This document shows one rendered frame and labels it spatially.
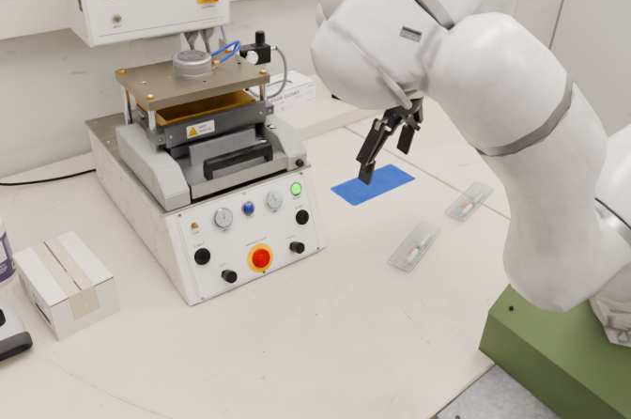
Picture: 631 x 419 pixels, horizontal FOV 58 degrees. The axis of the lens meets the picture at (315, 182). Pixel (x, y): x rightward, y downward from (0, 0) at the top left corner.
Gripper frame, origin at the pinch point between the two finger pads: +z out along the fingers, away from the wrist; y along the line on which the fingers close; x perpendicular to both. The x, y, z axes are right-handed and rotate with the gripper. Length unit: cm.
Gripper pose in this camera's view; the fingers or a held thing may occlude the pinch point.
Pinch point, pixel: (384, 162)
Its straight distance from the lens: 124.2
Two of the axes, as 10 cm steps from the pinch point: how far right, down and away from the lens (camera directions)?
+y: 6.8, -5.0, 5.4
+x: -7.3, -5.5, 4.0
